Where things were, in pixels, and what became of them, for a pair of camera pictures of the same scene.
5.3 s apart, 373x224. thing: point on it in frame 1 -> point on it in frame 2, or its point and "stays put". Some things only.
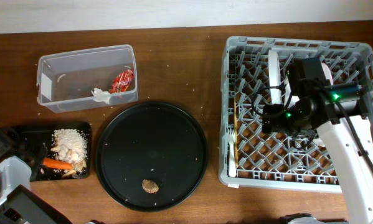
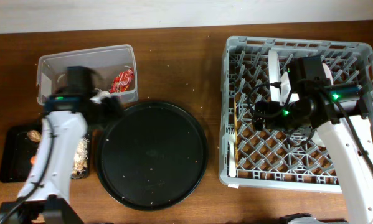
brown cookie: x=149 y=186 -> x=33 y=135
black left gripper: x=39 y=150 -> x=112 y=109
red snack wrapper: x=121 y=83 stays put
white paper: x=101 y=96 stays put
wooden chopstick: x=236 y=134 stays put
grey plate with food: x=274 y=77 stays put
